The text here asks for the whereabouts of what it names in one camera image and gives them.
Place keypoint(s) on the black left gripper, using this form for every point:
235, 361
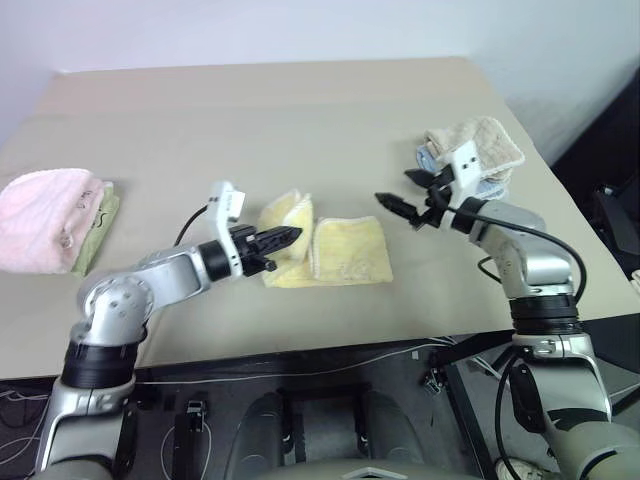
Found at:
247, 241

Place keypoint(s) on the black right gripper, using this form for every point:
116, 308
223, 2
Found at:
436, 212

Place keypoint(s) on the yellow towel with white trim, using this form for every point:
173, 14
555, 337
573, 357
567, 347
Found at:
350, 245

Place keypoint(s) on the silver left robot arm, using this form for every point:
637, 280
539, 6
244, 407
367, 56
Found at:
165, 272

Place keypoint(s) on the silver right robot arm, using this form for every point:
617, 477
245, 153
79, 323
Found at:
520, 220

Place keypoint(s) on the folded beige towel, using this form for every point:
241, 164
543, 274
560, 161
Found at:
495, 140

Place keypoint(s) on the folded green towel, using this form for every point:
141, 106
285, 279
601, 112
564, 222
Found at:
97, 235

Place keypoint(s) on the folded pink towel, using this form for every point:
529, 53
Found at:
40, 215

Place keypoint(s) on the black table clamp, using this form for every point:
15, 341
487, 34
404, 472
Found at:
434, 380
196, 410

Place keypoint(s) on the dark grey rounded shape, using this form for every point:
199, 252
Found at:
265, 430
390, 425

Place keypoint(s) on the black office chair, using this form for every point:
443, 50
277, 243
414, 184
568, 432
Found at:
620, 215

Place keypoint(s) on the grey robot torso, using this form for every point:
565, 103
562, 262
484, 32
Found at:
310, 472

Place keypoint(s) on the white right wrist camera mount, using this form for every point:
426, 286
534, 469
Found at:
467, 162

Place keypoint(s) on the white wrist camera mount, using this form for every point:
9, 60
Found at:
467, 162
222, 205

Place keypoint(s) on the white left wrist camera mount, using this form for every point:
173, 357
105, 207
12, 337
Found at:
222, 205

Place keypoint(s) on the black table frame leg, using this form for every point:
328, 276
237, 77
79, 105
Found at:
470, 400

